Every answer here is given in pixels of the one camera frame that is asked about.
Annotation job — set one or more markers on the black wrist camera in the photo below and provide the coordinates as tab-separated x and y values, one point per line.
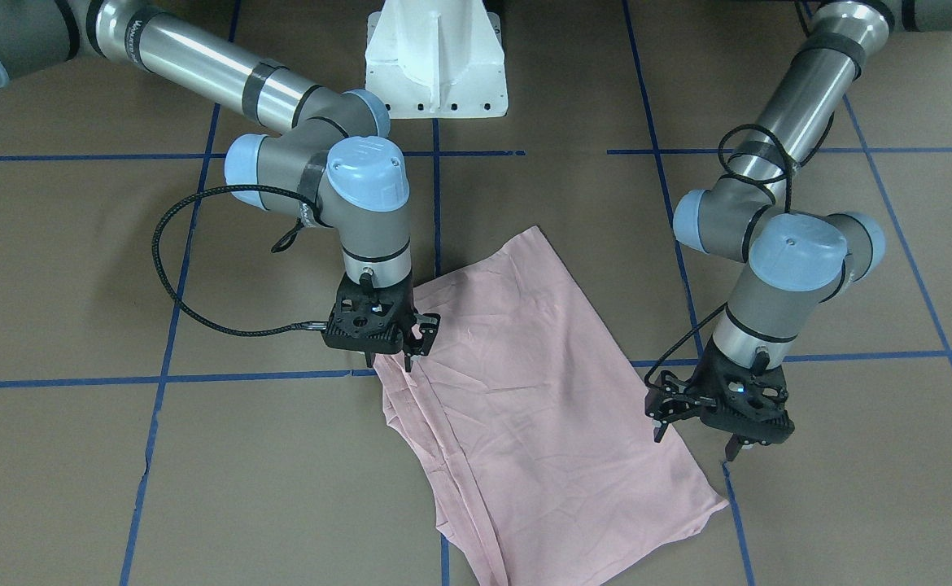
753	411
362	323

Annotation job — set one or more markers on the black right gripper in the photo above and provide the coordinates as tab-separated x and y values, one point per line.
425	327

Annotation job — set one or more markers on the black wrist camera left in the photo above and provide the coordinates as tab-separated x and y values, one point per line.
753	411

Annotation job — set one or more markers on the pink Snoopy t-shirt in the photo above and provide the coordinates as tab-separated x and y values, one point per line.
528	421

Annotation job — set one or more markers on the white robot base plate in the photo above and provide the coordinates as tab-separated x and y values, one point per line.
437	59

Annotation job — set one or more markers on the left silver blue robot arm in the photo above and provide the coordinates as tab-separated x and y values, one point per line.
792	261

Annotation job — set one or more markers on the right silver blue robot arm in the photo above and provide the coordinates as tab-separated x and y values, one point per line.
326	160

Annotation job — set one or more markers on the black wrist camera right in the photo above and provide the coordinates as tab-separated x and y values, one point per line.
362	323

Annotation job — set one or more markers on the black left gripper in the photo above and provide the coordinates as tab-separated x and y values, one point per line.
709	369

